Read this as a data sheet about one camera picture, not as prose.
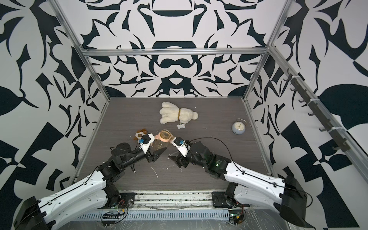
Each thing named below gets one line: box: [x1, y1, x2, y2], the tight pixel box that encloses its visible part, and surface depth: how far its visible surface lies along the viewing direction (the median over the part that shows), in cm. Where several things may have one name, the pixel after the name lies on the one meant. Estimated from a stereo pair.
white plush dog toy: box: [159, 101, 199, 124], surface depth 102 cm
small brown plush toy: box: [133, 128, 148, 141], surface depth 98 cm
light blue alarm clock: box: [231, 117, 248, 136], surface depth 101 cm
